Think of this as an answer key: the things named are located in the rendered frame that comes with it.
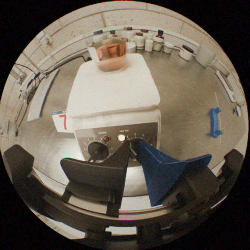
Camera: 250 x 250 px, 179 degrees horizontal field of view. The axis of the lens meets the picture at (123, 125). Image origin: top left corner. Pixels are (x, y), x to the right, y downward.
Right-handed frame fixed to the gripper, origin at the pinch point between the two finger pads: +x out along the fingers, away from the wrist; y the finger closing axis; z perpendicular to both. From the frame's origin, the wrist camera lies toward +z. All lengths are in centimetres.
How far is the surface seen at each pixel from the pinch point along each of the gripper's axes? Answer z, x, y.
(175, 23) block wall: 58, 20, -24
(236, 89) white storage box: 37, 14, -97
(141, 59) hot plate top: 12.7, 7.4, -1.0
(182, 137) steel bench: -1.5, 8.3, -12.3
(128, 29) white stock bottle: 39.7, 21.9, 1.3
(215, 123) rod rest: 3.1, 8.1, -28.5
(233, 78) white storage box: 48, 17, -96
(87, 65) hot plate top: 12.0, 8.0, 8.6
